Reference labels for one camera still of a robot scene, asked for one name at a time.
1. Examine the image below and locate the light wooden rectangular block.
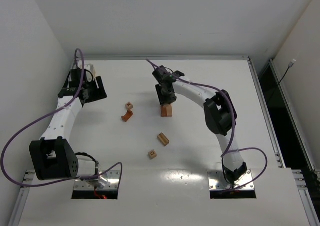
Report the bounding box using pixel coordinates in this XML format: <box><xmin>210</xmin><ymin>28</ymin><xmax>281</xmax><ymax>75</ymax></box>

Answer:
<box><xmin>166</xmin><ymin>104</ymin><xmax>173</xmax><ymax>117</ymax></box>

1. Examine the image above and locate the reddish brown rectangular block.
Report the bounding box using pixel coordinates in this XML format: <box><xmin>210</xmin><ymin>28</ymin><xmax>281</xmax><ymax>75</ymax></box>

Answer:
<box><xmin>160</xmin><ymin>105</ymin><xmax>167</xmax><ymax>117</ymax></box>

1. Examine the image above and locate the ribbed light wooden block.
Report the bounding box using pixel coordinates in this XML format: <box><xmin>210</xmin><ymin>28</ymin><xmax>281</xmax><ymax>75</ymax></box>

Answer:
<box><xmin>157</xmin><ymin>133</ymin><xmax>170</xmax><ymax>147</ymax></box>

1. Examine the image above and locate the transparent orange plastic box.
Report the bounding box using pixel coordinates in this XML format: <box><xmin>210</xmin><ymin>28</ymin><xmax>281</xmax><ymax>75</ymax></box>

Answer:
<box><xmin>85</xmin><ymin>64</ymin><xmax>96</xmax><ymax>79</ymax></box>

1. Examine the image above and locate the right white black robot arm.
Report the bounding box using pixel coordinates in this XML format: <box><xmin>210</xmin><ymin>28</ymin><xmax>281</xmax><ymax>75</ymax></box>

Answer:
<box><xmin>152</xmin><ymin>66</ymin><xmax>248</xmax><ymax>185</ymax></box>

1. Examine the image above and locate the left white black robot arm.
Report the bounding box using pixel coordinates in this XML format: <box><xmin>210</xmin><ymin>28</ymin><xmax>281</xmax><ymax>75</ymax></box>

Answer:
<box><xmin>29</xmin><ymin>64</ymin><xmax>107</xmax><ymax>181</ymax></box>

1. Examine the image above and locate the reddish wooden arch block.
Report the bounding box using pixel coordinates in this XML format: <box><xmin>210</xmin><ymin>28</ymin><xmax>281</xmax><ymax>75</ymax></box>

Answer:
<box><xmin>121</xmin><ymin>110</ymin><xmax>133</xmax><ymax>122</ymax></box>

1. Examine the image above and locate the wooden letter N cube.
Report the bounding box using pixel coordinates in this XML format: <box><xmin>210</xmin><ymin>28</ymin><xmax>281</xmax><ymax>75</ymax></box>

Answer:
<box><xmin>125</xmin><ymin>102</ymin><xmax>133</xmax><ymax>111</ymax></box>

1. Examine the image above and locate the wooden letter D cube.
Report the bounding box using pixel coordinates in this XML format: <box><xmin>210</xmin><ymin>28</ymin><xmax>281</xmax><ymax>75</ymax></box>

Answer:
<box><xmin>148</xmin><ymin>150</ymin><xmax>157</xmax><ymax>160</ymax></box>

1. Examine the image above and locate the aluminium table frame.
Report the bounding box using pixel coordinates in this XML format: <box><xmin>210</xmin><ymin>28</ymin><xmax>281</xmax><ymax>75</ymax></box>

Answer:
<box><xmin>18</xmin><ymin>56</ymin><xmax>320</xmax><ymax>226</ymax></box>

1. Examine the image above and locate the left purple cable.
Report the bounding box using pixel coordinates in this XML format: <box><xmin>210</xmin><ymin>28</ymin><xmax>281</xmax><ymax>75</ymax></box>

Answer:
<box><xmin>0</xmin><ymin>48</ymin><xmax>124</xmax><ymax>188</ymax></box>

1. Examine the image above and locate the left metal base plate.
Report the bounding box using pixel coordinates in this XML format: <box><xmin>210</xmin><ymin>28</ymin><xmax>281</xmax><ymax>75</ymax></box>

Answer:
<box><xmin>73</xmin><ymin>170</ymin><xmax>121</xmax><ymax>192</ymax></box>

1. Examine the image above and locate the metal base plate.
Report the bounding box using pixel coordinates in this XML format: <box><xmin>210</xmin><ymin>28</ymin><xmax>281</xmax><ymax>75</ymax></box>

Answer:
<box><xmin>207</xmin><ymin>170</ymin><xmax>256</xmax><ymax>193</ymax></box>
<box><xmin>73</xmin><ymin>170</ymin><xmax>121</xmax><ymax>192</ymax></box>

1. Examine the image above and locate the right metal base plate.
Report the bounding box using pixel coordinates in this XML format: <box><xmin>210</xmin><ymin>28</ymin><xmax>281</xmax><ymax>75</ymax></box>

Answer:
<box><xmin>207</xmin><ymin>170</ymin><xmax>256</xmax><ymax>193</ymax></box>

